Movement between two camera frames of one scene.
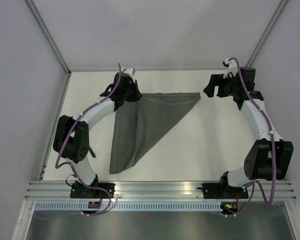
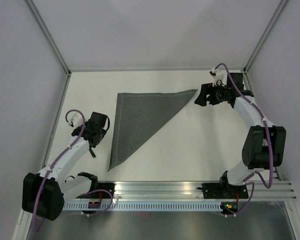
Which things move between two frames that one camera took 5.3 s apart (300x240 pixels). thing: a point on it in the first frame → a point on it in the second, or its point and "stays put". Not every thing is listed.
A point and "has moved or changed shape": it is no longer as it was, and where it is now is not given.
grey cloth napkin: (139, 124) has moved or changed shape
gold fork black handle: (93, 154) stays put
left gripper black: (137, 95) → (103, 133)
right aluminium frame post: (280, 7) stays put
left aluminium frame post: (49, 36) stays put
